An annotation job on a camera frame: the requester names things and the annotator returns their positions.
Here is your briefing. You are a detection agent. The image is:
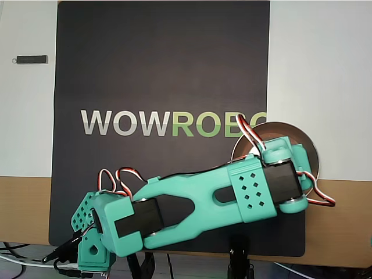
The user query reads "black clamp right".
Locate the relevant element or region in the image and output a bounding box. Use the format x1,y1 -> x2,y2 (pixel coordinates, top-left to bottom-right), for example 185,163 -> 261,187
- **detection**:
227,234 -> 254,279

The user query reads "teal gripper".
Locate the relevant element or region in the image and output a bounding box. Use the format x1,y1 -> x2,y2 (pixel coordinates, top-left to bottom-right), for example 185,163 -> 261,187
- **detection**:
291,144 -> 314,191

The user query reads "forearm servo cable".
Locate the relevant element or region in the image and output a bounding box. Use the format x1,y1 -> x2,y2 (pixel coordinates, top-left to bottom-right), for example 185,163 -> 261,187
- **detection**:
236,113 -> 267,152

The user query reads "black USB stick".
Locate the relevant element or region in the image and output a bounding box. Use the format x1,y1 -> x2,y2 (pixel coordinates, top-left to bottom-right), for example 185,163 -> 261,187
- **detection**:
12,54 -> 49,65

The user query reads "thin black cable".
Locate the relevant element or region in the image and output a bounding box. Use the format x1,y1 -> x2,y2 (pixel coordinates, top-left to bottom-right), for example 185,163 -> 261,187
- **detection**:
166,252 -> 176,279

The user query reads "metal bowl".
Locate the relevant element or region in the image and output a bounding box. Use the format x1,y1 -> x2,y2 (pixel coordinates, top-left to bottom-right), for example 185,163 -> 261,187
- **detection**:
231,121 -> 320,201

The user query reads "white paper sheet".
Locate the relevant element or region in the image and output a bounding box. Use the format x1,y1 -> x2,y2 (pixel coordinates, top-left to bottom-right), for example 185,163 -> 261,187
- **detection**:
0,0 -> 372,181

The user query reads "black spring clamp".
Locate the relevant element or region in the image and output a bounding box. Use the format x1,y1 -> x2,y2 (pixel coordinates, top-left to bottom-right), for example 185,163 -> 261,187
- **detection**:
41,229 -> 85,264
126,251 -> 157,279

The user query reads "gripper servo cable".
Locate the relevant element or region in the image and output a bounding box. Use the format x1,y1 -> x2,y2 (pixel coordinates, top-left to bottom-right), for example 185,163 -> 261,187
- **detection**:
298,170 -> 335,208

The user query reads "black cable bundle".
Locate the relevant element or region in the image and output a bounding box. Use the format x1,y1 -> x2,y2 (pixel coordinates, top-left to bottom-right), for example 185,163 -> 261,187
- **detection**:
0,240 -> 33,279

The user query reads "teal perforated robot base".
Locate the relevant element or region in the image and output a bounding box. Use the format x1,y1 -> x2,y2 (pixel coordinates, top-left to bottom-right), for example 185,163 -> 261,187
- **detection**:
70,190 -> 117,273

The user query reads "white cable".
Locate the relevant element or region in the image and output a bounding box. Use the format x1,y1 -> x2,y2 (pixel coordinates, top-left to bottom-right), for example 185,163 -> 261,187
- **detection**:
0,252 -> 56,267
273,261 -> 310,277

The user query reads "upper arm servo cable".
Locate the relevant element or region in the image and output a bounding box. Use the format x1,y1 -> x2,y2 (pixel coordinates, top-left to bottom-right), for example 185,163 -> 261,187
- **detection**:
96,166 -> 148,200

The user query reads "black WOWROBO mat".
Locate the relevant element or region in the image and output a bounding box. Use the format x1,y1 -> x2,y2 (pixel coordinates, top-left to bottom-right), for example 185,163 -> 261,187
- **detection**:
48,1 -> 306,258

